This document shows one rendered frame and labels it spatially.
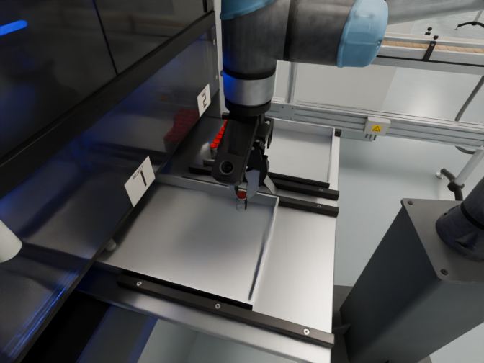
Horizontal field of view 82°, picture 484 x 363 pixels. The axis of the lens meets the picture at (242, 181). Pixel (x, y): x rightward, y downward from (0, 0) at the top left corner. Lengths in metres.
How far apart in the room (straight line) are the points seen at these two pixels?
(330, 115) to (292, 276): 1.35
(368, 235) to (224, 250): 1.36
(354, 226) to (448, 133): 0.74
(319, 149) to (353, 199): 1.18
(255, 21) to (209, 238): 0.43
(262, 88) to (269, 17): 0.09
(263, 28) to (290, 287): 0.44
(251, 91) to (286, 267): 0.36
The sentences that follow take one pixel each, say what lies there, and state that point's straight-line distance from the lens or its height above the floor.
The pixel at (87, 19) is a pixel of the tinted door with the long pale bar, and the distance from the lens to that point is 0.47.
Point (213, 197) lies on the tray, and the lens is 0.70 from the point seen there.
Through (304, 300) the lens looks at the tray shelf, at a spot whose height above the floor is 0.88.
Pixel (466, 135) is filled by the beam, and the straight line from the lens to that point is 2.00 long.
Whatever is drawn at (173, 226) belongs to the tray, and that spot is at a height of 0.88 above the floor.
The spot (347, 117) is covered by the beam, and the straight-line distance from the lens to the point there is 1.82.
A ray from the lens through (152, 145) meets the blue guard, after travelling 0.59.
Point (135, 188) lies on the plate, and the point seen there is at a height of 1.02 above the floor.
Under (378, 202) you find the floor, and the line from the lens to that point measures 2.08.
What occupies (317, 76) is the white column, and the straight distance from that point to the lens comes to 2.35.
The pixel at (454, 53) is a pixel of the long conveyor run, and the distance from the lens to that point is 1.73.
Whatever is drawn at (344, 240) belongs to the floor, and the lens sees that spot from 1.79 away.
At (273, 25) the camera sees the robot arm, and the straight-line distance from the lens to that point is 0.36.
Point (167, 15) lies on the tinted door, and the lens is 0.65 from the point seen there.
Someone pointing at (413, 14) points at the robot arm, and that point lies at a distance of 0.52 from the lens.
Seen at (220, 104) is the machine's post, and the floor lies 0.94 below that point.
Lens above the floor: 1.40
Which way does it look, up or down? 44 degrees down
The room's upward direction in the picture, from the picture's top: straight up
